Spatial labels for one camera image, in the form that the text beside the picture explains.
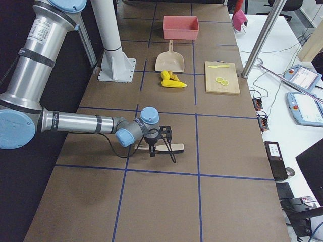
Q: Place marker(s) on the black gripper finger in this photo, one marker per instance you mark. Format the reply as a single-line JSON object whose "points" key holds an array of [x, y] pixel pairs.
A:
{"points": [[152, 150]]}

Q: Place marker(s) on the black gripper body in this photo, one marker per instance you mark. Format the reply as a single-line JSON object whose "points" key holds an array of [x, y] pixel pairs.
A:
{"points": [[151, 140]]}

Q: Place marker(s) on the beige hand brush black bristles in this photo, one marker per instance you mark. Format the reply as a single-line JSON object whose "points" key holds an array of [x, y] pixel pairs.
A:
{"points": [[163, 149]]}

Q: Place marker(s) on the beige plastic dustpan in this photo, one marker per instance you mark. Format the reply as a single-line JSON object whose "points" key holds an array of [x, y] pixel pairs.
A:
{"points": [[170, 60]]}

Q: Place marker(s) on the pink plastic bin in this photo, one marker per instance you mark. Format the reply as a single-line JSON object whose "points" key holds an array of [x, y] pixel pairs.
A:
{"points": [[180, 27]]}

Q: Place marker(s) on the yellow toy corn cob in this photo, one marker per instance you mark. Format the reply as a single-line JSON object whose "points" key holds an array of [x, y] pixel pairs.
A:
{"points": [[173, 84]]}

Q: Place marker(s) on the tan toy ginger root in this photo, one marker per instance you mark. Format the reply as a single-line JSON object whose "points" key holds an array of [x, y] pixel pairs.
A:
{"points": [[173, 76]]}

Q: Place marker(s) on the toy lemon slice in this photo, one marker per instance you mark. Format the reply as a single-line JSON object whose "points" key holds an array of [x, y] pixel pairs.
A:
{"points": [[219, 79], [225, 82]]}

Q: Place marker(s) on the wooden cutting board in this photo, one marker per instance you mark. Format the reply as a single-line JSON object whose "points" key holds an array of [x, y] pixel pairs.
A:
{"points": [[230, 74]]}

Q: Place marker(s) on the yellow plastic toy knife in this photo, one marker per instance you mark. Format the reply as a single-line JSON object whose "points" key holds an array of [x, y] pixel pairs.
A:
{"points": [[219, 66]]}

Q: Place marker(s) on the orange black connector box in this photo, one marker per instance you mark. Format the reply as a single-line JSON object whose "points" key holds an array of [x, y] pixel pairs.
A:
{"points": [[263, 122], [257, 103]]}

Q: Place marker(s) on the black box with label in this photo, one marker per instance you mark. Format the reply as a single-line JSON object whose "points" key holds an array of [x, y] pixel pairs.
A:
{"points": [[276, 161]]}

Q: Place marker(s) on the white side table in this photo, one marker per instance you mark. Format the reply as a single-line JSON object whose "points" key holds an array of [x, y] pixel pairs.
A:
{"points": [[278, 54]]}

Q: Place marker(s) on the silver metal pole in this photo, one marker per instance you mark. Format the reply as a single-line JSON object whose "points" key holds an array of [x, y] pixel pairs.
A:
{"points": [[268, 25]]}

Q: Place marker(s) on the red cloth on table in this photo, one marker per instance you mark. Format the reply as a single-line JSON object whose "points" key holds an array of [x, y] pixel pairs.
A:
{"points": [[238, 20]]}

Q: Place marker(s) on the teach pendant near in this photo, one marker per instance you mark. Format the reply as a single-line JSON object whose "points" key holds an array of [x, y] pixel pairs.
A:
{"points": [[304, 109]]}

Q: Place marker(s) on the teach pendant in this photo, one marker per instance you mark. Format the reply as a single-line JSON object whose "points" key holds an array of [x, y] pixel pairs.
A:
{"points": [[304, 77], [304, 109]]}

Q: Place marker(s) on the black monitor corner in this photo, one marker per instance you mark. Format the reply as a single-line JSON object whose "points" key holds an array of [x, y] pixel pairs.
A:
{"points": [[310, 164]]}

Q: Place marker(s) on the teach pendant far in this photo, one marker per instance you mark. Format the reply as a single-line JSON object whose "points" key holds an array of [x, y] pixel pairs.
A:
{"points": [[304, 77]]}

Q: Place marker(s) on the black camera bracket wrist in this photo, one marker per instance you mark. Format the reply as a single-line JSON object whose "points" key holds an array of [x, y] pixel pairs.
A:
{"points": [[166, 133]]}

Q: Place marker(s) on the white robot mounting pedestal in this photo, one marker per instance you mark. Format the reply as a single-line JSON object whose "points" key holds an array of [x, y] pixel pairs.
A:
{"points": [[115, 65]]}

